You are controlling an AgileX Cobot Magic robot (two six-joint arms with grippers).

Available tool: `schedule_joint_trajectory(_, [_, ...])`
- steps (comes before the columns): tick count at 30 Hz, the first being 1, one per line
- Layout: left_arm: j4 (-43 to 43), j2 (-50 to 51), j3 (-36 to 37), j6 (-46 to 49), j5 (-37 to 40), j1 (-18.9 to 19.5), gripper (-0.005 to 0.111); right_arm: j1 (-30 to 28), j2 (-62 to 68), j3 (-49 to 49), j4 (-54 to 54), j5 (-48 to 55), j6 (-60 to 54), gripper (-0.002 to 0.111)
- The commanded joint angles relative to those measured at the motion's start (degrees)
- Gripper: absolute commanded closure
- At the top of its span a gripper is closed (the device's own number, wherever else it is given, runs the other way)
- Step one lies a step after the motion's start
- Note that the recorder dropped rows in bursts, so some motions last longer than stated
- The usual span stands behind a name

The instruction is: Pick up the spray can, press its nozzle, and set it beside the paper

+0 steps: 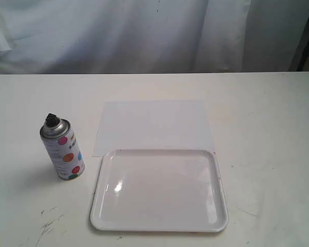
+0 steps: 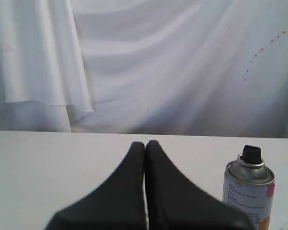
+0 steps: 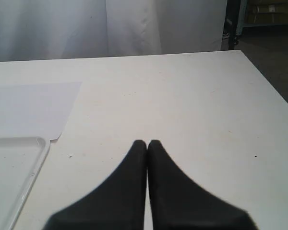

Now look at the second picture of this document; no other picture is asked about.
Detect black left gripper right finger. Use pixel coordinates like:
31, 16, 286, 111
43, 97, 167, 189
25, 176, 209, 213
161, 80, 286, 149
145, 140, 254, 230

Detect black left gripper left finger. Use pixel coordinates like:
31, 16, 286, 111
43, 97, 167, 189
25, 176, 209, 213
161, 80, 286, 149
47, 142, 146, 230

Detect spray paint can coloured dots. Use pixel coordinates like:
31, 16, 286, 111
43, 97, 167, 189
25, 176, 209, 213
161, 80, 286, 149
222, 145, 276, 230

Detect white backdrop curtain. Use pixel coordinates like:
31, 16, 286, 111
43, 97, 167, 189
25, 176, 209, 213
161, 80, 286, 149
0, 0, 288, 138

